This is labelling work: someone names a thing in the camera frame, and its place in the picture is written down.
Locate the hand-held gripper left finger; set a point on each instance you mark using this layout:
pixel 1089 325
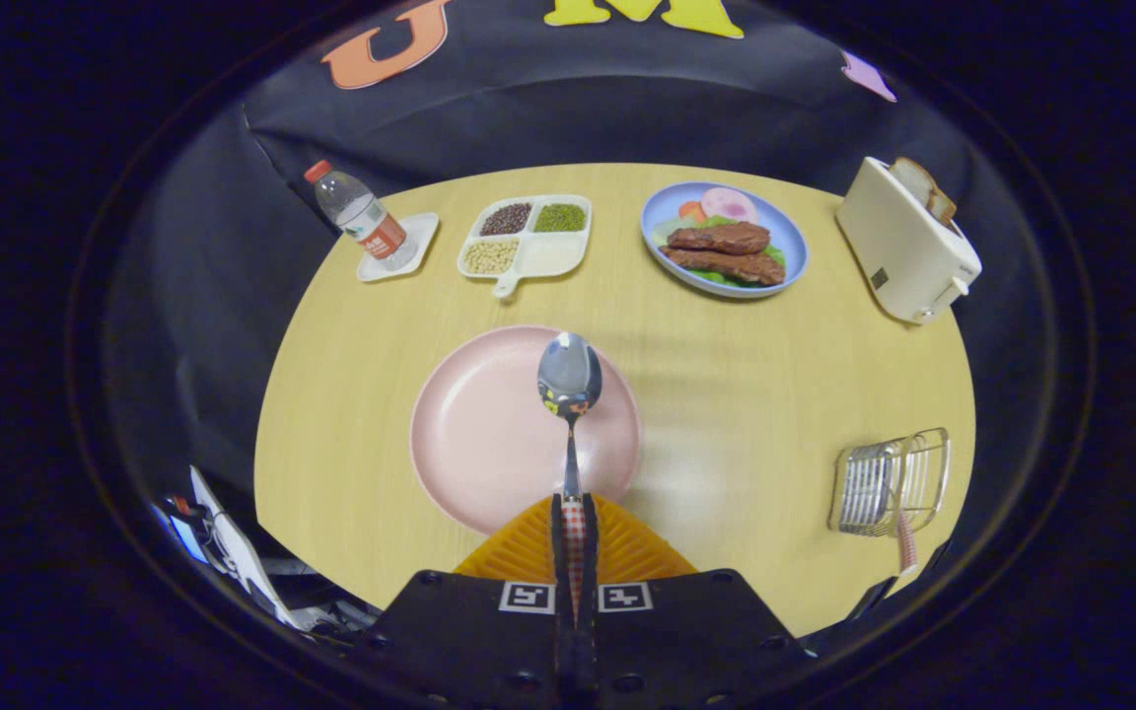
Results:
pixel 560 532

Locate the brown meat slice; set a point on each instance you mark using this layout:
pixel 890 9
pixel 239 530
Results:
pixel 721 238
pixel 726 264

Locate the green beans pile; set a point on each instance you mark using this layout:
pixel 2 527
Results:
pixel 560 217

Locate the yellow soybeans pile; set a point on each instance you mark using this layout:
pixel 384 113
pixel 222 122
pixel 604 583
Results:
pixel 491 256

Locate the white square coaster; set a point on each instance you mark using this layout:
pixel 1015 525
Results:
pixel 420 237

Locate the pink ham slice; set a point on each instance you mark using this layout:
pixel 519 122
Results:
pixel 729 205

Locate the white divided tray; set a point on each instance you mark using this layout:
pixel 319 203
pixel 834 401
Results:
pixel 548 256

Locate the clear plastic container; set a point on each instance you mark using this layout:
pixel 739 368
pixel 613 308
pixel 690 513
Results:
pixel 869 483

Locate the white paper sheet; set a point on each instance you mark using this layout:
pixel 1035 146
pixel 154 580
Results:
pixel 233 552

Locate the toast bread slice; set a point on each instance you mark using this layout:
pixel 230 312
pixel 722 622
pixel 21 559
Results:
pixel 942 206
pixel 911 177

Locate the clear plastic water bottle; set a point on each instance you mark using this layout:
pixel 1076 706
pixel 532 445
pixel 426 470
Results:
pixel 361 217

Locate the pink round plate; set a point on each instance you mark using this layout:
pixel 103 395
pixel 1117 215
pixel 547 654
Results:
pixel 479 434

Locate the white toaster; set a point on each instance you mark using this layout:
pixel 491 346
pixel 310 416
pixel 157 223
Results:
pixel 898 251

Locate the dark red beans pile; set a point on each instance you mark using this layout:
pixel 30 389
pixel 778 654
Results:
pixel 506 219

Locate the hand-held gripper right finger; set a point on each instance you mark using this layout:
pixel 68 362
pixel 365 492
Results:
pixel 590 532

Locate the blue dinner plate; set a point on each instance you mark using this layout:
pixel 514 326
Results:
pixel 660 205

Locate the orange carrot piece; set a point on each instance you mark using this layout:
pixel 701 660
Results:
pixel 691 211

